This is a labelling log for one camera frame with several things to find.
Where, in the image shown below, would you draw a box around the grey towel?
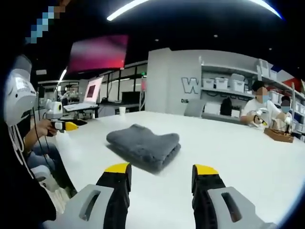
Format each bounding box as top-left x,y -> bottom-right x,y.
106,123 -> 182,174

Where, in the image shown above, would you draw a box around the white open laptop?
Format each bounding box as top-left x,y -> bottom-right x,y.
63,76 -> 104,112

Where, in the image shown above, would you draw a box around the person's left hand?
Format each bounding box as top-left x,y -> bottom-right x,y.
35,118 -> 55,138

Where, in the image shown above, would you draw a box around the white chest-worn device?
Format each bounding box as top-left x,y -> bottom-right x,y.
4,54 -> 38,125

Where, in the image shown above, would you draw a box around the person's blue jeans legs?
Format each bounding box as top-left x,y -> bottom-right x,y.
27,143 -> 77,194

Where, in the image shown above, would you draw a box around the white shoe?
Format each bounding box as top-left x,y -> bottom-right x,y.
31,166 -> 61,192

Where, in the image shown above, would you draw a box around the hanging pink screen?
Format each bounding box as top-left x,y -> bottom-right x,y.
67,34 -> 130,73

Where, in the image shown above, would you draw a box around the person's black top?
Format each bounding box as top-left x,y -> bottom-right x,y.
0,116 -> 57,229

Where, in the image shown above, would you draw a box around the wooden tray box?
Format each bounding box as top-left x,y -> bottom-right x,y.
264,127 -> 295,144

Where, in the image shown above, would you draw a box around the white box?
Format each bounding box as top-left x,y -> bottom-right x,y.
204,102 -> 222,115

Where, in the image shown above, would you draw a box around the black backpack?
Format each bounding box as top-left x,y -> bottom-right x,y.
220,97 -> 234,116

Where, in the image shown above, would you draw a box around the grey chair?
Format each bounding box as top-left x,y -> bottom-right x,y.
184,99 -> 206,117

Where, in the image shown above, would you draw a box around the grey shelf unit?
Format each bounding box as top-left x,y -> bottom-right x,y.
199,56 -> 305,142

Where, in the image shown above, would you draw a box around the ceiling light strip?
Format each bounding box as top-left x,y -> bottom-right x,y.
106,0 -> 287,22

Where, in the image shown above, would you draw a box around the row of white storage boxes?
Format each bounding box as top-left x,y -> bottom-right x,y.
202,59 -> 305,134

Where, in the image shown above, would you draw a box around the red panel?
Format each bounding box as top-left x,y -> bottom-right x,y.
282,75 -> 305,94

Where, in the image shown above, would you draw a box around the black cable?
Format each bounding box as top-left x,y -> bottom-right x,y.
32,106 -> 51,169

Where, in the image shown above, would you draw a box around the white cords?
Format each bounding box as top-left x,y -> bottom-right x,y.
7,123 -> 35,179

